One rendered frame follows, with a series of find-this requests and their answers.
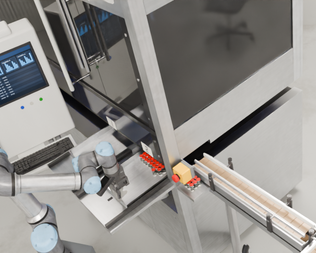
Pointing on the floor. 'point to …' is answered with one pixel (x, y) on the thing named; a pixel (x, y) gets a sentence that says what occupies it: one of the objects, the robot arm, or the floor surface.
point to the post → (159, 111)
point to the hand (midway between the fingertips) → (118, 200)
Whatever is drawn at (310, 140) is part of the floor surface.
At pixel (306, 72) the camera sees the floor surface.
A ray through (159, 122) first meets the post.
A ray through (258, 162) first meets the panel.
